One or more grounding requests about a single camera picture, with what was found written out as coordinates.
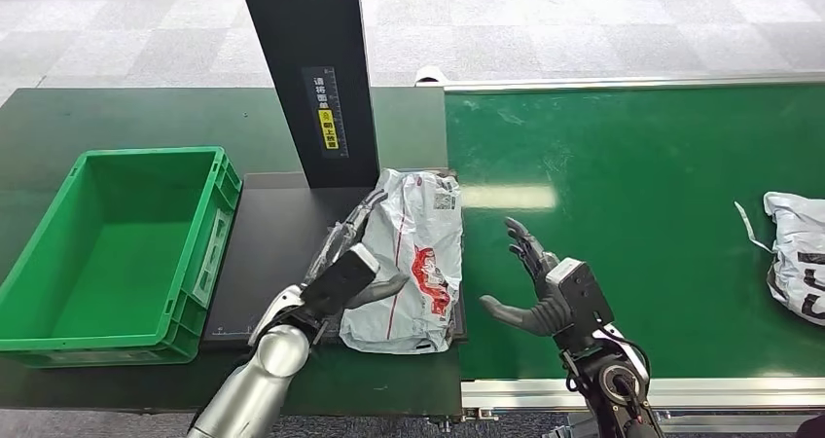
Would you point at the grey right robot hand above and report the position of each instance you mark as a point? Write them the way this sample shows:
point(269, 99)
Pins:
point(548, 312)

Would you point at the white courier bag, black print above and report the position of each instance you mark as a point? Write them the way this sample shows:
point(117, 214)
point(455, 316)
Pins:
point(799, 241)

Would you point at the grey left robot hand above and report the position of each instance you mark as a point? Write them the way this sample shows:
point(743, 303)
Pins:
point(341, 235)

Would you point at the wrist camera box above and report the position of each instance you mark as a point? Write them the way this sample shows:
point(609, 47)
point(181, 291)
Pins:
point(580, 293)
point(338, 283)

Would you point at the white courier bag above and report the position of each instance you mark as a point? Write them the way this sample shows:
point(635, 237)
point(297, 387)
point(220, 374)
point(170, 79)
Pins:
point(419, 229)
point(799, 241)

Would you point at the yellow warning sticker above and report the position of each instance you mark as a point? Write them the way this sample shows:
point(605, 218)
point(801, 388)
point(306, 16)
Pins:
point(328, 129)

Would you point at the black ruler label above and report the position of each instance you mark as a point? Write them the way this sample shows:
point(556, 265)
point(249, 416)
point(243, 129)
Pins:
point(325, 90)

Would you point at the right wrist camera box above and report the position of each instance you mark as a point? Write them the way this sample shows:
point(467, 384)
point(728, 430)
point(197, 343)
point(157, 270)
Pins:
point(580, 293)

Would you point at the green conveyor belt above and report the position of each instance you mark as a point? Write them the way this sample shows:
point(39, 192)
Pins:
point(644, 164)

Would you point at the white conveyor end cap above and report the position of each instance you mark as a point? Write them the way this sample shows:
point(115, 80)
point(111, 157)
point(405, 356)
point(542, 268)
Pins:
point(428, 76)

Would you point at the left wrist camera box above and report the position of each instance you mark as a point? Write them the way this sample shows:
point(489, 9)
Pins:
point(338, 283)

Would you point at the black inbound scanning machine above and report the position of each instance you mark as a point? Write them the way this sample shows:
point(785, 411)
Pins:
point(309, 35)

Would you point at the metal conveyor bracket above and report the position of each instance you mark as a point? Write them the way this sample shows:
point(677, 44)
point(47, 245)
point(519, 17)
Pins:
point(480, 414)

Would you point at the aluminium conveyor rail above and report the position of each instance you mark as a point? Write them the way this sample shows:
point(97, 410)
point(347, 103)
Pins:
point(709, 393)
point(612, 82)

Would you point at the green plastic crate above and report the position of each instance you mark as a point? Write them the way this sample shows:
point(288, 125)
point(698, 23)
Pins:
point(116, 261)

